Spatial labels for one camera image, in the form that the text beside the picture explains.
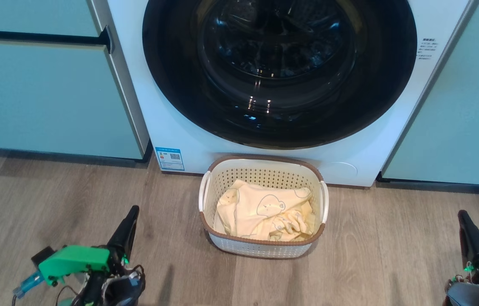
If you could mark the white front-load washing machine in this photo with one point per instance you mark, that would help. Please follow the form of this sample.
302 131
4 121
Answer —
171 127

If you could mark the round white filter cover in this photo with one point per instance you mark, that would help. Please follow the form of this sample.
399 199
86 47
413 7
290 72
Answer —
343 170

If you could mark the cream bear print garment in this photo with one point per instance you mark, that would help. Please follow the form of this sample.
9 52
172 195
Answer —
248 204

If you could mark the black round glass washer door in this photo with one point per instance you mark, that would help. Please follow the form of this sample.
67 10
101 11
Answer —
180 85

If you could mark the blue energy label sticker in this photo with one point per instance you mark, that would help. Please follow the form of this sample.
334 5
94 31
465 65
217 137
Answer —
170 159

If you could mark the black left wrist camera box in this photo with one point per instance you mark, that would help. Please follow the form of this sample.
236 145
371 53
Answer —
43 256

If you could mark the small black text label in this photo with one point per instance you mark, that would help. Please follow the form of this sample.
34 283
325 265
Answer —
427 49

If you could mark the cream basket with brown rim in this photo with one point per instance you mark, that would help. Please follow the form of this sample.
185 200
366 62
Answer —
260 248

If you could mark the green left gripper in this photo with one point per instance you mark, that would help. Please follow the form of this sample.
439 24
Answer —
74 259

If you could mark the teal cabinet with black groove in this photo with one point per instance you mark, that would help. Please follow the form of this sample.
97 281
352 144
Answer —
44 97

